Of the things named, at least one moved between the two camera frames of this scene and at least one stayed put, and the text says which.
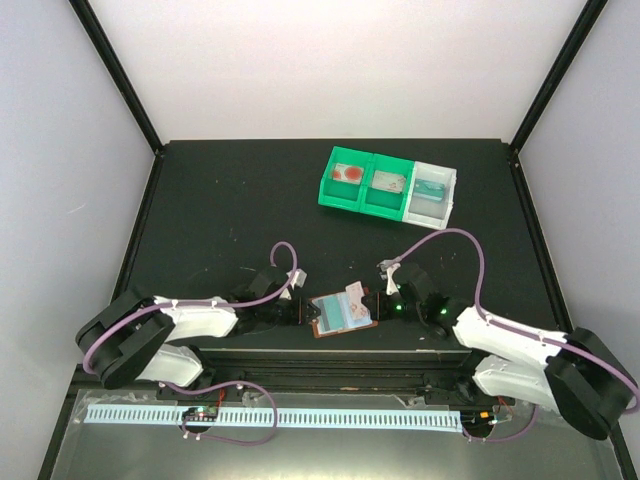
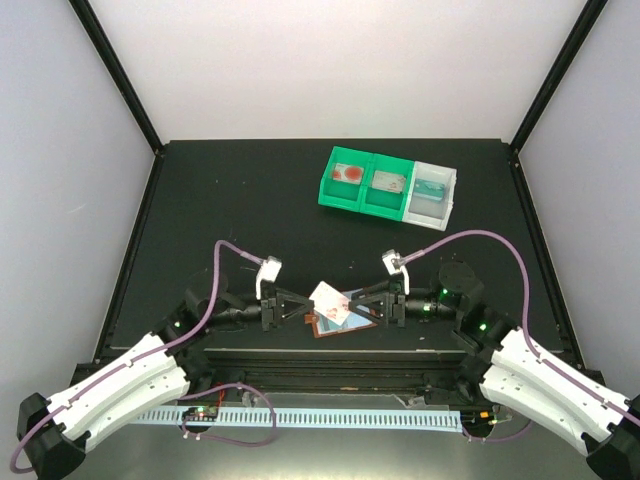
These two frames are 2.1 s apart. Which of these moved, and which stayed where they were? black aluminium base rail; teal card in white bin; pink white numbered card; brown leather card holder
Moved: pink white numbered card
Stayed: black aluminium base rail; brown leather card holder; teal card in white bin
